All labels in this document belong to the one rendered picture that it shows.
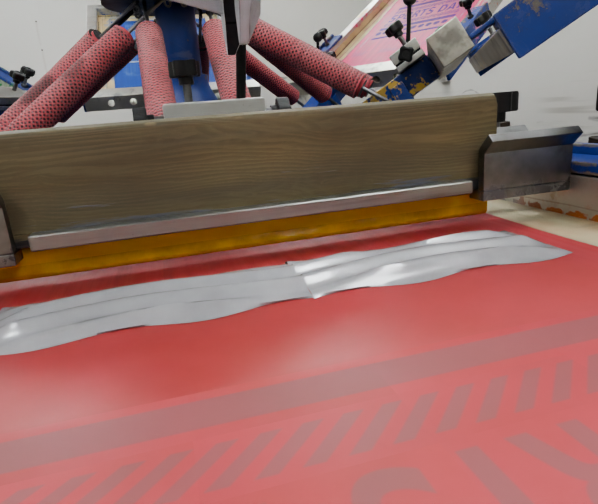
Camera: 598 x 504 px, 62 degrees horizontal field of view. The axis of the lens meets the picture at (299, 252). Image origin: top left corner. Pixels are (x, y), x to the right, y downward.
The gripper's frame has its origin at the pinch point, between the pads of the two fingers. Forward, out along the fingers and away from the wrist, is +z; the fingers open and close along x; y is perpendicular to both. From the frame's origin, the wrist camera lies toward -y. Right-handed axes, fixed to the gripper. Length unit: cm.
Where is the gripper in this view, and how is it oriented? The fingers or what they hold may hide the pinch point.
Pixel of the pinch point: (246, 29)
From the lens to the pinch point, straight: 37.4
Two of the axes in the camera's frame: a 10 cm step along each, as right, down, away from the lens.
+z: 0.7, 9.6, 2.6
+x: 2.8, 2.4, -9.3
